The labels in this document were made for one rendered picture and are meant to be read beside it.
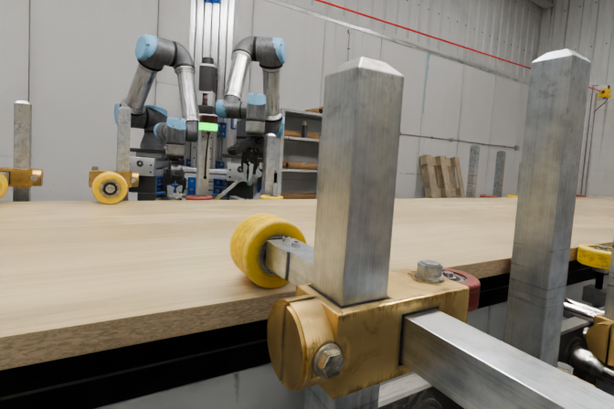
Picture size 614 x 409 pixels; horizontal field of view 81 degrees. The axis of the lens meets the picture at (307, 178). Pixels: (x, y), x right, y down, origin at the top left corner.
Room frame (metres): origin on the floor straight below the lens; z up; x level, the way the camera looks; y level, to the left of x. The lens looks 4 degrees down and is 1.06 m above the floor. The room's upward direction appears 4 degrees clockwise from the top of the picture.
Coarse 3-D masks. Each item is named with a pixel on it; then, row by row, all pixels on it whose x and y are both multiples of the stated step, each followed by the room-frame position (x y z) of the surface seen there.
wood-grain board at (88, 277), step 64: (0, 256) 0.46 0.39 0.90; (64, 256) 0.47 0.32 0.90; (128, 256) 0.49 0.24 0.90; (192, 256) 0.51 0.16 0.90; (448, 256) 0.60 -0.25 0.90; (576, 256) 0.74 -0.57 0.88; (0, 320) 0.29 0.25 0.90; (64, 320) 0.30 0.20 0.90; (128, 320) 0.32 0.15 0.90; (192, 320) 0.34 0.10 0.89; (256, 320) 0.38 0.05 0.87
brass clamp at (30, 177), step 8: (0, 168) 0.96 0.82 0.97; (8, 168) 0.97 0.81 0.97; (16, 168) 0.98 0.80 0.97; (32, 168) 1.02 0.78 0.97; (16, 176) 0.98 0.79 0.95; (24, 176) 0.98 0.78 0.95; (32, 176) 0.99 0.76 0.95; (40, 176) 1.01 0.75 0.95; (8, 184) 0.97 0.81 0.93; (16, 184) 0.98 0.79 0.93; (24, 184) 0.99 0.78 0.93; (32, 184) 1.00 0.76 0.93; (40, 184) 1.01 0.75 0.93
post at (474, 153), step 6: (474, 150) 2.00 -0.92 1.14; (474, 156) 2.00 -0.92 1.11; (474, 162) 1.99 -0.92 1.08; (474, 168) 1.99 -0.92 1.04; (468, 174) 2.02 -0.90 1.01; (474, 174) 2.00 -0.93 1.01; (468, 180) 2.02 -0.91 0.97; (474, 180) 2.00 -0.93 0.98; (468, 186) 2.01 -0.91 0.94; (474, 186) 2.00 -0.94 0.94; (468, 192) 2.01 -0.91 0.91; (474, 192) 2.00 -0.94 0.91
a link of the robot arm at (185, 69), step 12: (180, 48) 1.68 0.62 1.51; (180, 60) 1.69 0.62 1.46; (192, 60) 1.73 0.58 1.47; (180, 72) 1.69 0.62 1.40; (192, 72) 1.72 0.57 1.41; (180, 84) 1.68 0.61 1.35; (192, 84) 1.69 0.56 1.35; (180, 96) 1.68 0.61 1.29; (192, 96) 1.67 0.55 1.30; (192, 108) 1.65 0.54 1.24; (192, 120) 1.63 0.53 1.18; (192, 132) 1.61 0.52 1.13
